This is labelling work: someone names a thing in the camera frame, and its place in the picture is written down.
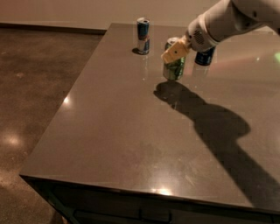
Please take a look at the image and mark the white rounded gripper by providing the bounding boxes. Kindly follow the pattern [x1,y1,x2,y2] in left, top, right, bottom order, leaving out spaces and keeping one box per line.
[161,14,219,64]

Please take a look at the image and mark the green soda can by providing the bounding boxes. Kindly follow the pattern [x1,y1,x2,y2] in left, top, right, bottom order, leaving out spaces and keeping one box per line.
[163,37,186,81]

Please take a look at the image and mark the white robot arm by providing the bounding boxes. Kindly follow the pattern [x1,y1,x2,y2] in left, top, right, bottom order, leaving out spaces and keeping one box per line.
[161,0,280,64]

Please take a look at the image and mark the blue pepsi can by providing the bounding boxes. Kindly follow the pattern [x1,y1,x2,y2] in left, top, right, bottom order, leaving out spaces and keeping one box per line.
[195,47,215,66]

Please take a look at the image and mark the blue silver red bull can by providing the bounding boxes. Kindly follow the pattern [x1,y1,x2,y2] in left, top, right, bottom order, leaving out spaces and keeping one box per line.
[136,17,150,55]

